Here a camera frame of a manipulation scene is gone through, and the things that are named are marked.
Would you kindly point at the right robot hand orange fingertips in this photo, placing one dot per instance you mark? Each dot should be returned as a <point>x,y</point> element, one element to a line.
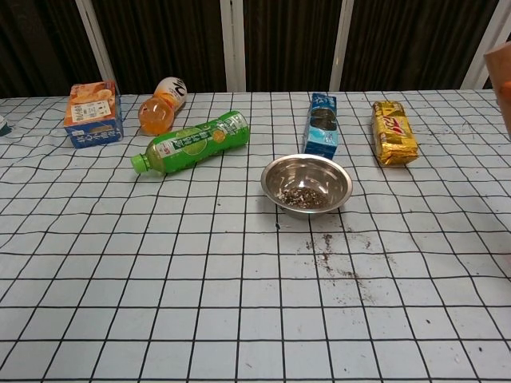
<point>507,87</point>

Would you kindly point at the wooden rolling pin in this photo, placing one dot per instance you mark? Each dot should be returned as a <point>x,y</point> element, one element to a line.
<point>499,64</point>

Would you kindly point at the stainless steel bowl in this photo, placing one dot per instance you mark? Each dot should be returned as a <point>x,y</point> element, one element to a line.
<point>279,179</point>

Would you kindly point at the gold foil snack pack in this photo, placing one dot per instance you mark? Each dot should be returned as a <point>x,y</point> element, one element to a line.
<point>393,133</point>

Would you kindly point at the blue seaweed snack pack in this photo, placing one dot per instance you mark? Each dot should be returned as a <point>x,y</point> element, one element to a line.
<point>321,131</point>

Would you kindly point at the crushed dark seeds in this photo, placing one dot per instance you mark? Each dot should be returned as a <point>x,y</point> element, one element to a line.
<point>305,196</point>

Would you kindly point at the scattered dark crumbs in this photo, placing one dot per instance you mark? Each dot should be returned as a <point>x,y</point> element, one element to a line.
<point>327,255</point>

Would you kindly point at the green tea bottle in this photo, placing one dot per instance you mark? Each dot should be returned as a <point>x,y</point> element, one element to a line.
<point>191,144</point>

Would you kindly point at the dark brown curtain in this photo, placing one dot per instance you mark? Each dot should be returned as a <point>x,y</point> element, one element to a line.
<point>167,36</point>

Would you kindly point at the orange juice bottle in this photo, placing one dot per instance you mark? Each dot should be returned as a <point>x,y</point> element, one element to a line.
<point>157,113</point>

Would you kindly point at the white black checkered tablecloth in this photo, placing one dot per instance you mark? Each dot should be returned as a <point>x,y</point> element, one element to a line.
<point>159,279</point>

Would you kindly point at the orange and blue carton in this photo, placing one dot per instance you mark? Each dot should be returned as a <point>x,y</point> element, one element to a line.
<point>93,115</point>

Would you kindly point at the dark green white object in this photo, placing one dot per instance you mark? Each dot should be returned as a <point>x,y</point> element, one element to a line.
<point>3,124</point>

